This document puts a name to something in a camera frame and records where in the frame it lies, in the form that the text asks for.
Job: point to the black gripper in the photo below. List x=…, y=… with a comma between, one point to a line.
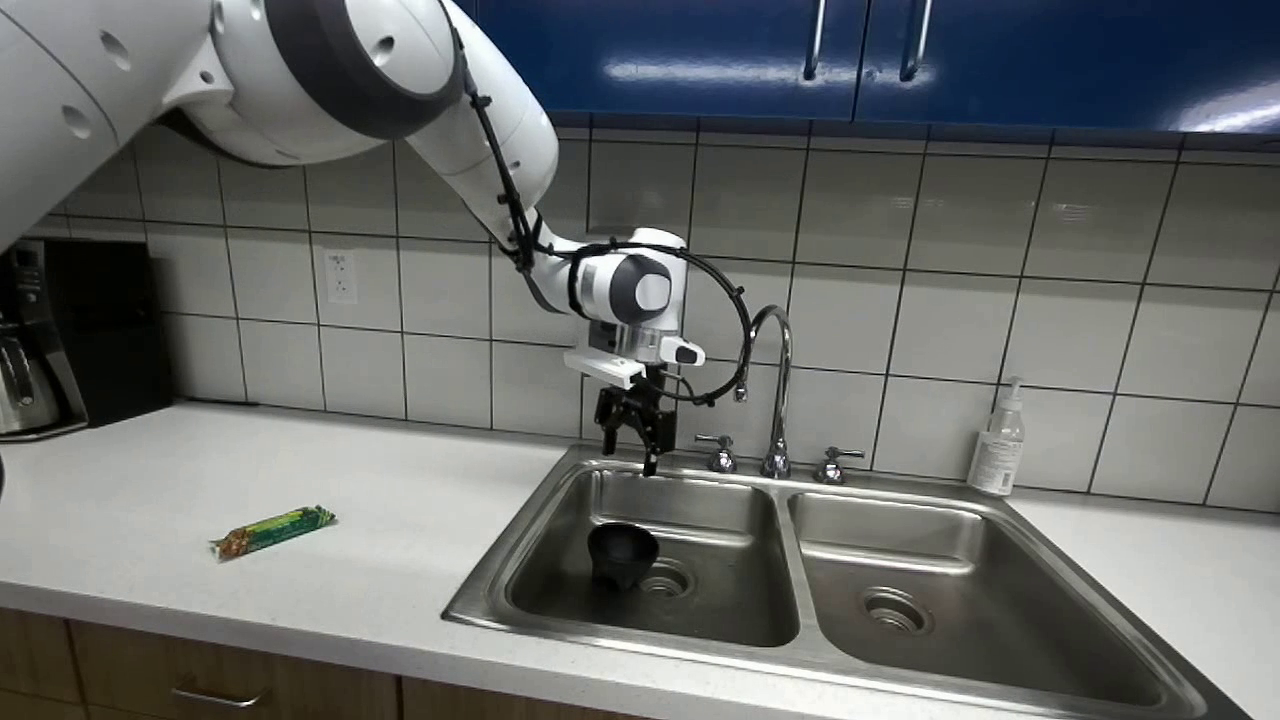
x=642, y=393

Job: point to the black bowl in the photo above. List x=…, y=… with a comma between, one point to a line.
x=623, y=558

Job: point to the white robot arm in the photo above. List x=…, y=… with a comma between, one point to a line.
x=334, y=66

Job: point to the stainless steel double sink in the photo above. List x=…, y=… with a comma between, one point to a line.
x=826, y=602

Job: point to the chrome gooseneck faucet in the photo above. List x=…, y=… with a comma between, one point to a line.
x=779, y=400

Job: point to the clear pump soap bottle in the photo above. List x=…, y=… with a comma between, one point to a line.
x=996, y=454

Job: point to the green red snack packet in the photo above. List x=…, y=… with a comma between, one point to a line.
x=274, y=528

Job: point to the blue upper cabinet door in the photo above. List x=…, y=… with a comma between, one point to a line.
x=1095, y=60
x=692, y=55

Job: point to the wooden drawer front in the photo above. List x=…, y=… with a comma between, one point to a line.
x=242, y=667

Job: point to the black coffee machine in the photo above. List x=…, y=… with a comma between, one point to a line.
x=82, y=323

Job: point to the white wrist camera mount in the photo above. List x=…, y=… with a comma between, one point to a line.
x=592, y=369

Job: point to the white wall outlet plate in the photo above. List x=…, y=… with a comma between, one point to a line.
x=336, y=278

